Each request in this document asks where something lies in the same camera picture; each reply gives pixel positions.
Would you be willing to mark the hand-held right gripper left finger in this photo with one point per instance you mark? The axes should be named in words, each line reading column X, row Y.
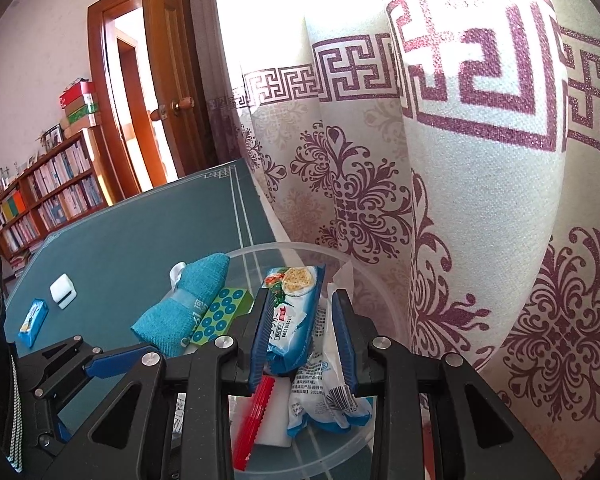
column 260, row 340

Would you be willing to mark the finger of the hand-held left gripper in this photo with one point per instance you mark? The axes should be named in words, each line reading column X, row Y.
column 62, row 430
column 115, row 362

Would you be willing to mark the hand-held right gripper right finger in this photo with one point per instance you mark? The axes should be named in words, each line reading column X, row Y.
column 342, row 345

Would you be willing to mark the blue cracker packet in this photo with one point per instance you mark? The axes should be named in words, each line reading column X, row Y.
column 292, row 305

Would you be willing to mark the white printed plastic packet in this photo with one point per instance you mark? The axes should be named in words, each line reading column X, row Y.
column 315, row 390

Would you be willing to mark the white and blue medicine box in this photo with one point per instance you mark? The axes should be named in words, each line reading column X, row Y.
column 277, row 430

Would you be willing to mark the clear plastic bowl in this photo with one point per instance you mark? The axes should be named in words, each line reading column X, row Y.
column 330, row 455

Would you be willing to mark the green box blue dots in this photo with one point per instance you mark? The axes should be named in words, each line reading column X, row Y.
column 220, row 317

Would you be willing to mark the small blue snack packet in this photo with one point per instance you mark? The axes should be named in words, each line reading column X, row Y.
column 32, row 322

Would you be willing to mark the red ribbed plastic stick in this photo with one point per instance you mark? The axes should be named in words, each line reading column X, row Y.
column 252, row 420

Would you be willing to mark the teal cloth pouch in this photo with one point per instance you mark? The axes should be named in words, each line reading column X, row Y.
column 180, row 310

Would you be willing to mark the small white case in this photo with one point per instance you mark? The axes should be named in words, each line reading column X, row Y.
column 62, row 291

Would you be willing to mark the teal table cover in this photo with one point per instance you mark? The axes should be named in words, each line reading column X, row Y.
column 155, row 230

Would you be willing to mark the wooden bookshelf with books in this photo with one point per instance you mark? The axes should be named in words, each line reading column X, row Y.
column 60, row 185

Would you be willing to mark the cream curtain with purple pattern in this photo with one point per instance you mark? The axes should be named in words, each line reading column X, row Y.
column 480, row 185

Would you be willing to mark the tan cardboard box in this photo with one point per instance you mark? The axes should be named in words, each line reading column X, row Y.
column 82, row 127

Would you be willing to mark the brass door knob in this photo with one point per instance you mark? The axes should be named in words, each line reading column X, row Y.
column 184, row 104

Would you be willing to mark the green flat box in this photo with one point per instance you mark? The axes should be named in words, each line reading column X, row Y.
column 82, row 116

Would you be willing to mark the brown flat box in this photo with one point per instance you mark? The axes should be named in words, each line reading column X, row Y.
column 80, row 105

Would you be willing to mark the red and white box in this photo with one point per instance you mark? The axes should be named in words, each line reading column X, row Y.
column 77, row 92

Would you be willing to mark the brown wooden door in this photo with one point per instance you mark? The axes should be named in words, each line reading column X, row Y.
column 175, row 35

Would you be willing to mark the small picture frame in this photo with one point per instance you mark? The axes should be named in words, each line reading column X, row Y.
column 54, row 135

